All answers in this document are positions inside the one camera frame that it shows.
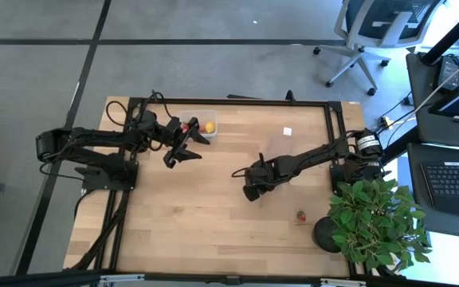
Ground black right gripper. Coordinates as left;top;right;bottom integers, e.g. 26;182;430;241
241;153;281;202

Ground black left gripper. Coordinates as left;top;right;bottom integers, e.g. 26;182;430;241
161;116;211;169

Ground clear plastic tupperware container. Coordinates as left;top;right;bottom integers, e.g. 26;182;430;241
177;108;218;139

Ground beige cloth with white tag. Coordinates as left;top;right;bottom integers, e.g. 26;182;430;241
267;126;295;160

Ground black plant pot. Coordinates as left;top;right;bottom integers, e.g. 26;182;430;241
312;216;343;254

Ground green leafy plant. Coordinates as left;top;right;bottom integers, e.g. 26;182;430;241
328;178;433;276

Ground black desk leg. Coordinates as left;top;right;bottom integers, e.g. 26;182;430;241
372;126;421;167

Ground dark grey desk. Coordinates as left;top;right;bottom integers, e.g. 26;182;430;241
406;51;459;151
406;142;459;242

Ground black laptop keyboard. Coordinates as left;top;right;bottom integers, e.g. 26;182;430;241
420;160;459;219

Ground black power adapter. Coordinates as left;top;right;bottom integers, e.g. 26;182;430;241
436;54;459;93

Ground black pole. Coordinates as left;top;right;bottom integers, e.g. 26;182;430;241
420;0;459;67

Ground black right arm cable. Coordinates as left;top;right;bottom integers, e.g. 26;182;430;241
230;166;251;179

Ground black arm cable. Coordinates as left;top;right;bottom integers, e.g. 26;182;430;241
105;90;175;128
230;166;251;179

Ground black aluminium table frame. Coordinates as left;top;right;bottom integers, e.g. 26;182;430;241
64;96;370;280

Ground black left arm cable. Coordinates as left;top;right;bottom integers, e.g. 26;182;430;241
105;90;175;128

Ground black floor cables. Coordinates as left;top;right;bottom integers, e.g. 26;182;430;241
367;90;418;149

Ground black camera gantry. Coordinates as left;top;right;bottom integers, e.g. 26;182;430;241
0;269;459;287

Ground white frame office chair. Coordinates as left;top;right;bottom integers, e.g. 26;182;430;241
312;0;448;97

